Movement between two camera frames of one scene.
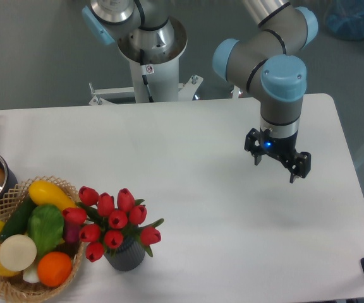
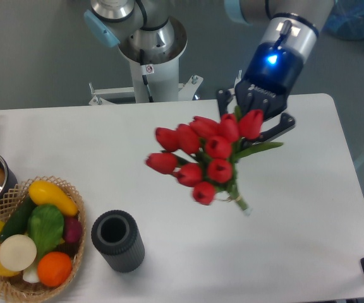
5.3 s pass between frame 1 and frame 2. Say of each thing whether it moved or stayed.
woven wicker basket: stayed
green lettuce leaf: stayed
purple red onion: stayed
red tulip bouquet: moved
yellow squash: stayed
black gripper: moved
